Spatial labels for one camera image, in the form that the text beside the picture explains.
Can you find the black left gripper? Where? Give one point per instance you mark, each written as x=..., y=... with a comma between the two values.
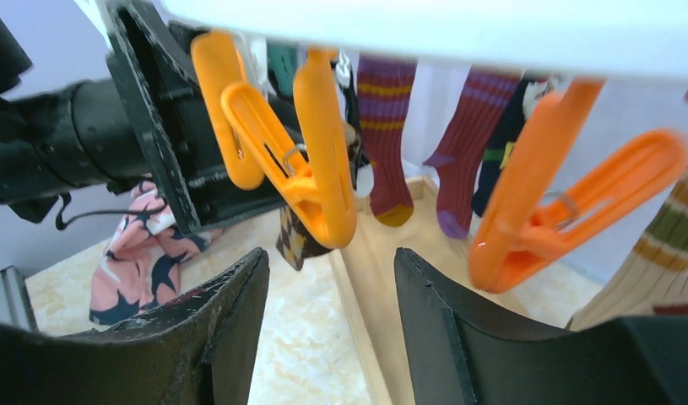
x=155, y=78

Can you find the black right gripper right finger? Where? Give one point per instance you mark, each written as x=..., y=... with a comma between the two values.
x=627, y=360

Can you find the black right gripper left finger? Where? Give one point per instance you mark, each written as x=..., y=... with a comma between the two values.
x=199, y=348

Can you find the maroon purple striped sock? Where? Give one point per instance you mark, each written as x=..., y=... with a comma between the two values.
x=384, y=90

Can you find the white plastic sock hanger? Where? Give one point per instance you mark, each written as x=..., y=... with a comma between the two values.
x=641, y=39

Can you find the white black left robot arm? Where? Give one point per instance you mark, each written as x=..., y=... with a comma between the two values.
x=55, y=142

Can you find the pink navy patterned cloth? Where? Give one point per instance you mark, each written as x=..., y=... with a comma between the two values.
x=140, y=268

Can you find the orange clothespin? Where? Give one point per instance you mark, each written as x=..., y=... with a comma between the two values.
x=218, y=65
x=527, y=225
x=313, y=177

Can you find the cream multicolour striped sock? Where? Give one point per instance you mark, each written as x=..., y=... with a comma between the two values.
x=653, y=279

